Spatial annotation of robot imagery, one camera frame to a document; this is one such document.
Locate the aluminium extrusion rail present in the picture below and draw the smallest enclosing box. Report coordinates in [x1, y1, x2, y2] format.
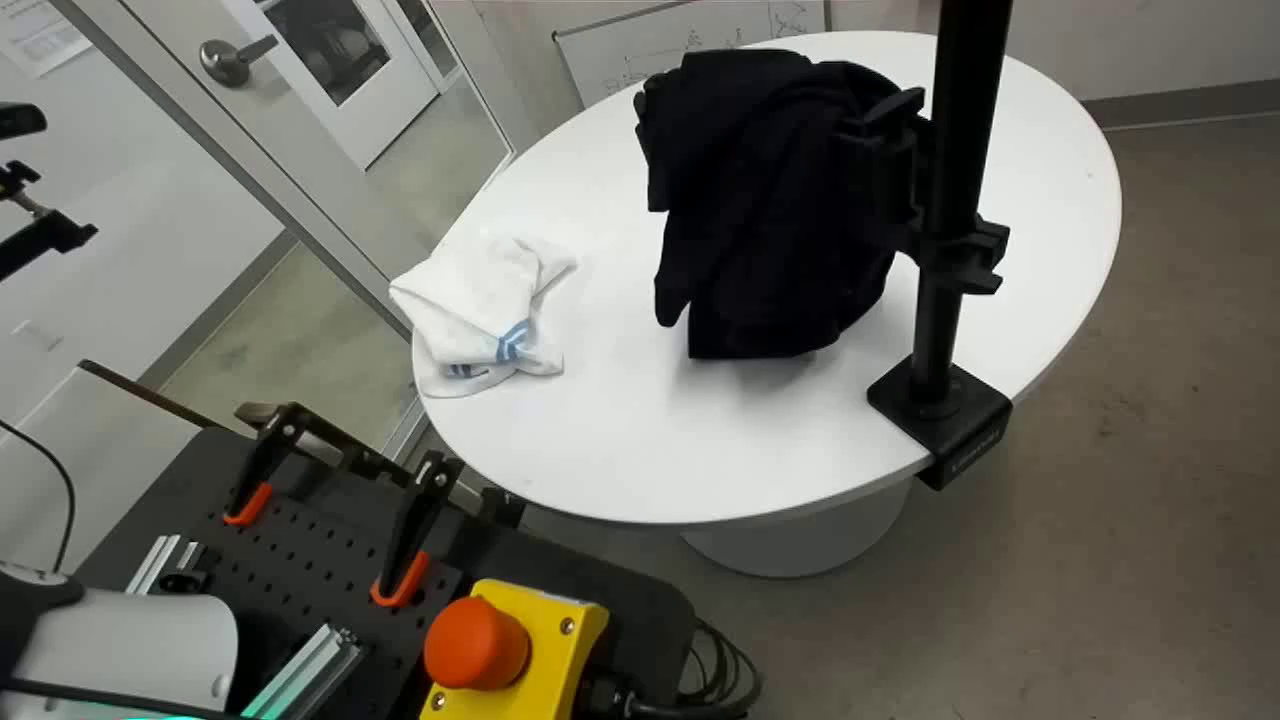
[239, 624, 365, 720]

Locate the white round table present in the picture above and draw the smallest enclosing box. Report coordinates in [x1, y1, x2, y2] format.
[429, 58, 1121, 574]

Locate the right orange-handled clamp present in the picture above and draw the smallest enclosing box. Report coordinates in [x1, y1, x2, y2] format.
[366, 452, 458, 610]

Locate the silver door handle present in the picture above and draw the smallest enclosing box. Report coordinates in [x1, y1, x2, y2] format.
[198, 37, 275, 87]

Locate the black perforated board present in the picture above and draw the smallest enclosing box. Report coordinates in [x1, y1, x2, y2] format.
[77, 428, 696, 720]

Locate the white folded towel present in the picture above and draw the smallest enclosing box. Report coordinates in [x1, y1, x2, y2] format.
[393, 236, 577, 399]

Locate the left orange-handled clamp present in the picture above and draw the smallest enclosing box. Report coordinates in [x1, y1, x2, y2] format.
[224, 404, 303, 528]

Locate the yellow emergency stop box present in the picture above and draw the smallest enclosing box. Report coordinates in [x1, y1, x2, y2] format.
[420, 579, 611, 720]

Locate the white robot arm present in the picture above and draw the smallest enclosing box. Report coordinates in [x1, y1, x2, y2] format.
[0, 562, 239, 711]

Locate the black clamp-on stand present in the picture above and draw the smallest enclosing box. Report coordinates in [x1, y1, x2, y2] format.
[835, 0, 1012, 486]

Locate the orange-handled clamp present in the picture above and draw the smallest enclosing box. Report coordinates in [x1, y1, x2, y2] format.
[224, 404, 303, 528]
[366, 452, 458, 610]

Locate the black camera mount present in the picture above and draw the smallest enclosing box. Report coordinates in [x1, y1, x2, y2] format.
[0, 99, 96, 279]

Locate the black cable bundle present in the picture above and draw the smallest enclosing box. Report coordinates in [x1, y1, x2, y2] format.
[583, 617, 767, 720]

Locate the black shirt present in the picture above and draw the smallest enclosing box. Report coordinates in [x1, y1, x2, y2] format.
[627, 49, 927, 364]

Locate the grey glass door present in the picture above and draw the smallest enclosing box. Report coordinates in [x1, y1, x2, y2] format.
[53, 0, 515, 335]

